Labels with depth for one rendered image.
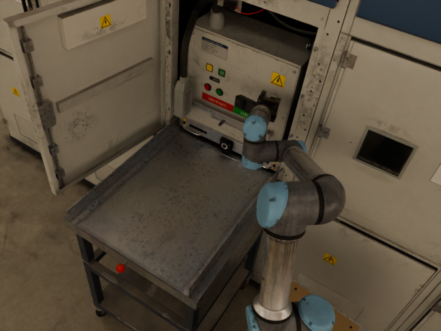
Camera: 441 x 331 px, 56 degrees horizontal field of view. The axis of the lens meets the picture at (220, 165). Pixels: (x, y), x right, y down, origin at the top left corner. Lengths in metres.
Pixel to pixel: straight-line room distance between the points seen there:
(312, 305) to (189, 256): 0.49
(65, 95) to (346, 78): 0.98
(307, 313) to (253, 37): 1.03
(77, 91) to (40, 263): 1.30
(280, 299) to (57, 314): 1.50
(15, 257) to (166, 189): 1.23
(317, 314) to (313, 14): 0.93
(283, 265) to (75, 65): 0.98
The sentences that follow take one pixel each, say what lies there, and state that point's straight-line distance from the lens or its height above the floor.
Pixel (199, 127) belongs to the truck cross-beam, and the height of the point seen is 0.91.
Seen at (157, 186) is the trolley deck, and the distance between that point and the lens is 1.79.
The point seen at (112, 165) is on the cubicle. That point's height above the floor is 0.36.
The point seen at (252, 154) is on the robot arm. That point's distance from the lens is 1.41.
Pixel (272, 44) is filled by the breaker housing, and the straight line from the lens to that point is 1.69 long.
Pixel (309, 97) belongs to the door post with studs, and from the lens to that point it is 1.57.
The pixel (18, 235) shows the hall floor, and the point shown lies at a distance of 2.82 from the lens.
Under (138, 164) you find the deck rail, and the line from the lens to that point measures 1.88.
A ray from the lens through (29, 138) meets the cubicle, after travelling 3.18.
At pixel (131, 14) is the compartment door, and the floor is 1.47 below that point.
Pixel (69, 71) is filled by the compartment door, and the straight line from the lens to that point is 1.58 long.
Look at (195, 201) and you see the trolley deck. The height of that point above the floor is 0.85.
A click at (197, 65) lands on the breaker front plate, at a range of 1.82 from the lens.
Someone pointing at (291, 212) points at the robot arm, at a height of 1.39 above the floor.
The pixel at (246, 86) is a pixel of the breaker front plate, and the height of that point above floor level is 1.22.
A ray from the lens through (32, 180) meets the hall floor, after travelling 3.10.
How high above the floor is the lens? 2.18
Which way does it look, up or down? 45 degrees down
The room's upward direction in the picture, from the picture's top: 7 degrees clockwise
